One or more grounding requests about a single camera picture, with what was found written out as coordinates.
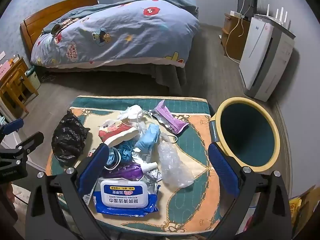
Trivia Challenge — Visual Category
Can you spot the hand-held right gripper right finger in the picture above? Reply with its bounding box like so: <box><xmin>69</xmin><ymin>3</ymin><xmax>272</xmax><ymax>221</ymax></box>
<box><xmin>207</xmin><ymin>142</ymin><xmax>293</xmax><ymax>240</ymax></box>

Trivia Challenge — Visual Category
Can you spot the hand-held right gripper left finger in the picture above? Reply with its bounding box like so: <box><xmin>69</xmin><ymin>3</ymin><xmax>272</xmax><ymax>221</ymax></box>
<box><xmin>25</xmin><ymin>143</ymin><xmax>118</xmax><ymax>240</ymax></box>

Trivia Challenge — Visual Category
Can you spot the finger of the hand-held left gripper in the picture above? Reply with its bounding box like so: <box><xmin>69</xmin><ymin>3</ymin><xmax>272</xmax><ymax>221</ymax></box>
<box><xmin>0</xmin><ymin>118</ymin><xmax>25</xmax><ymax>143</ymax></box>
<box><xmin>15</xmin><ymin>131</ymin><xmax>45</xmax><ymax>155</ymax></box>

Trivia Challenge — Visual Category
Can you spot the teal bag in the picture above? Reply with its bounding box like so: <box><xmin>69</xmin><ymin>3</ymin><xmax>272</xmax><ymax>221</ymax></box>
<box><xmin>117</xmin><ymin>141</ymin><xmax>137</xmax><ymax>165</ymax></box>

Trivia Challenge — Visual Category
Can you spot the purple bottle white cap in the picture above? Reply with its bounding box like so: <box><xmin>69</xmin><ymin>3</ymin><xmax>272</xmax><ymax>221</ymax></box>
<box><xmin>105</xmin><ymin>162</ymin><xmax>158</xmax><ymax>181</ymax></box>

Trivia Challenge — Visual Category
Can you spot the black plastic bag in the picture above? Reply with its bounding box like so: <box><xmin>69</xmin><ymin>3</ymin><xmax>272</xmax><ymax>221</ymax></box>
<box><xmin>51</xmin><ymin>109</ymin><xmax>90</xmax><ymax>166</ymax></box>

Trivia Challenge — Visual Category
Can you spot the red white packet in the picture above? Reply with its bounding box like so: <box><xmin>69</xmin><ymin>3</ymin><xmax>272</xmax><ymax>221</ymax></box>
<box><xmin>98</xmin><ymin>119</ymin><xmax>140</xmax><ymax>147</ymax></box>

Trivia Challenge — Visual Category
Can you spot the large silver foil packet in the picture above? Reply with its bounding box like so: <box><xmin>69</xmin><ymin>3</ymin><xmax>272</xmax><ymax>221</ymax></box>
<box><xmin>132</xmin><ymin>150</ymin><xmax>150</xmax><ymax>165</ymax></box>

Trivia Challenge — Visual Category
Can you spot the blue wet wipes pack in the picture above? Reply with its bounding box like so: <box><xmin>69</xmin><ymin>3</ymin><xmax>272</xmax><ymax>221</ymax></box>
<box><xmin>93</xmin><ymin>177</ymin><xmax>160</xmax><ymax>217</ymax></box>

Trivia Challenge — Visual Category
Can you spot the yellow teal trash bin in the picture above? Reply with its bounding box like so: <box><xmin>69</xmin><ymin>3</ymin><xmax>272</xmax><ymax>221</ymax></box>
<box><xmin>209</xmin><ymin>97</ymin><xmax>282</xmax><ymax>172</ymax></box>

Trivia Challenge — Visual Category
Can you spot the clear plastic bag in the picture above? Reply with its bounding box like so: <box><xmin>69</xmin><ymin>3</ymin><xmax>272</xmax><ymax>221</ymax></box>
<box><xmin>157</xmin><ymin>132</ymin><xmax>195</xmax><ymax>188</ymax></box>

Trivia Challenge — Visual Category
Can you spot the light blue face mask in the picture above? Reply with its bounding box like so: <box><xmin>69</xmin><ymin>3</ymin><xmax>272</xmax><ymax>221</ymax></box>
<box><xmin>135</xmin><ymin>124</ymin><xmax>162</xmax><ymax>153</ymax></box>

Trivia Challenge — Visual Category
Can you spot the small silver foil sachet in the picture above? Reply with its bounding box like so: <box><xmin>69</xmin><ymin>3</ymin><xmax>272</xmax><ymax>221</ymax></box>
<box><xmin>146</xmin><ymin>169</ymin><xmax>163</xmax><ymax>182</ymax></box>

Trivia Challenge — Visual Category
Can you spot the white tissue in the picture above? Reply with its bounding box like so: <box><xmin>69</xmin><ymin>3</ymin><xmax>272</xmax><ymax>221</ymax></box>
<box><xmin>117</xmin><ymin>104</ymin><xmax>143</xmax><ymax>123</ymax></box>

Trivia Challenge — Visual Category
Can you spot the purple face mask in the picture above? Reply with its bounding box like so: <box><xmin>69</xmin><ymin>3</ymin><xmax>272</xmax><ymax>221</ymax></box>
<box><xmin>150</xmin><ymin>99</ymin><xmax>190</xmax><ymax>134</ymax></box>

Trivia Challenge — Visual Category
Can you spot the person's left forearm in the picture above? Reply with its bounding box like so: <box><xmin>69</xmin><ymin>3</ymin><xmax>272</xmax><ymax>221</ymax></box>
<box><xmin>0</xmin><ymin>182</ymin><xmax>19</xmax><ymax>240</ymax></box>

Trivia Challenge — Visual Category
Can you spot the white cabinet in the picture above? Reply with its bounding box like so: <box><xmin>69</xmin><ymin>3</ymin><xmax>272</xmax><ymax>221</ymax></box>
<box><xmin>0</xmin><ymin>110</ymin><xmax>38</xmax><ymax>170</ymax></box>

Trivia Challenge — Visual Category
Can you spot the quilted patterned mat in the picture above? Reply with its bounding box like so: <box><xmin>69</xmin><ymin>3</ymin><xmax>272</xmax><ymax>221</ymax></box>
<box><xmin>46</xmin><ymin>95</ymin><xmax>225</xmax><ymax>233</ymax></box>

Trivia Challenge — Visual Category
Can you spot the wooden chair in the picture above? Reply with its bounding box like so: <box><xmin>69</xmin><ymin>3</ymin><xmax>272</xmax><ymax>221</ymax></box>
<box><xmin>0</xmin><ymin>57</ymin><xmax>39</xmax><ymax>113</ymax></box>

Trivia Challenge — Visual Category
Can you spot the small green lidded bin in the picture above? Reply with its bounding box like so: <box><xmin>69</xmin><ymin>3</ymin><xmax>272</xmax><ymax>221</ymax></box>
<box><xmin>25</xmin><ymin>66</ymin><xmax>41</xmax><ymax>90</ymax></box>

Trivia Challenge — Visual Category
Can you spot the pink paper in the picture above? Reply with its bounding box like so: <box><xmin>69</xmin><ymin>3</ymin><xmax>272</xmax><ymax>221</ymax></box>
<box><xmin>0</xmin><ymin>62</ymin><xmax>12</xmax><ymax>81</ymax></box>

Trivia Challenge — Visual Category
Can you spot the yellow packet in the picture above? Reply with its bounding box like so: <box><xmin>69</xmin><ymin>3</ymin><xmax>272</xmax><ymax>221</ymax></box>
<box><xmin>289</xmin><ymin>185</ymin><xmax>318</xmax><ymax>230</ymax></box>

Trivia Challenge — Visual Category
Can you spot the white air purifier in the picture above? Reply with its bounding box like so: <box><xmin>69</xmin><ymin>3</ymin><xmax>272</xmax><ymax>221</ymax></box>
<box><xmin>239</xmin><ymin>14</ymin><xmax>296</xmax><ymax>102</ymax></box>

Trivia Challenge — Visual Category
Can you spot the wooden bed headboard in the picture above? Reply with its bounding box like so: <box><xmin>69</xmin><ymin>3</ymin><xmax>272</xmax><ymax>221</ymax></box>
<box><xmin>20</xmin><ymin>0</ymin><xmax>99</xmax><ymax>53</ymax></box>

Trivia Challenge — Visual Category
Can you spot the wooden cabinet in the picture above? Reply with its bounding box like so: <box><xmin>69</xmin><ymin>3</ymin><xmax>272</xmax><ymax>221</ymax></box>
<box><xmin>221</xmin><ymin>13</ymin><xmax>252</xmax><ymax>62</ymax></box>

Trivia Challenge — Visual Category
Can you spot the white router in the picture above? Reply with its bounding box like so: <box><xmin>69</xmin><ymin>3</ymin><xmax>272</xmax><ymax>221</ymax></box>
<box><xmin>265</xmin><ymin>4</ymin><xmax>288</xmax><ymax>28</ymax></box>

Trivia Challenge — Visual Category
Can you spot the black television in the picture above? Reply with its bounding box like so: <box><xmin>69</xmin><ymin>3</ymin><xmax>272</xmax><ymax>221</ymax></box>
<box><xmin>237</xmin><ymin>0</ymin><xmax>258</xmax><ymax>20</ymax></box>

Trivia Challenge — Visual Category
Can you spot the white cable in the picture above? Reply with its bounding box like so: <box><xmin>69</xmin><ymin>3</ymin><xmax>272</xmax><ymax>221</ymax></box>
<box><xmin>224</xmin><ymin>0</ymin><xmax>251</xmax><ymax>64</ymax></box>

